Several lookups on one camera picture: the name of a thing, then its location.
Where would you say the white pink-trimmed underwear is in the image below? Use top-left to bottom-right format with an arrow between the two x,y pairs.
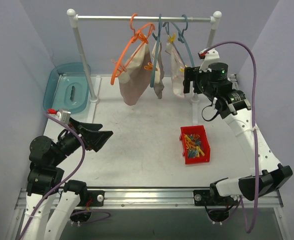
165,40 -> 185,99

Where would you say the blue hanger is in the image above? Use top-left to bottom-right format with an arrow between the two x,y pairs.
150,14 -> 163,88
171,14 -> 195,67

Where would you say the yellow clothespin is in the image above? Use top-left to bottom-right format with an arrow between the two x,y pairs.
167,33 -> 176,45

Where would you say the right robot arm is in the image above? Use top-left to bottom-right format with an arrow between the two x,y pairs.
183,62 -> 293,205

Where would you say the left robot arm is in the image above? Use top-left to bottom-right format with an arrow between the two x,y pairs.
18,113 -> 113,240

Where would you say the grey beige underwear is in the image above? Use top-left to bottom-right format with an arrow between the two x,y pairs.
153,42 -> 165,99

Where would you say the orange clothespin on blue hanger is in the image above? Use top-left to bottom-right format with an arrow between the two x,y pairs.
144,62 -> 158,71

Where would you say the beige brown underwear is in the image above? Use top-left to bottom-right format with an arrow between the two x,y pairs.
118,43 -> 152,106

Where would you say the teal plastic basin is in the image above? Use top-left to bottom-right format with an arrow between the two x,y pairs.
42,62 -> 89,114

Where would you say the colourful clothespins pile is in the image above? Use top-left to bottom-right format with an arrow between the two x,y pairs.
184,134 -> 205,158

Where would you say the red plastic bin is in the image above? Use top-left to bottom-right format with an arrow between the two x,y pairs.
179,125 -> 211,165

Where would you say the white clothes rack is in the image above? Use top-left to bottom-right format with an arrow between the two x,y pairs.
66,8 -> 223,129

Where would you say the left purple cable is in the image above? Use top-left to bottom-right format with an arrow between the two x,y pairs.
16,109 -> 112,240

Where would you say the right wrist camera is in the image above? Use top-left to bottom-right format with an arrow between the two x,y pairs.
198,48 -> 220,72

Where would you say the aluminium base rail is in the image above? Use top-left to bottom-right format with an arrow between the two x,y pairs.
14,186 -> 284,210

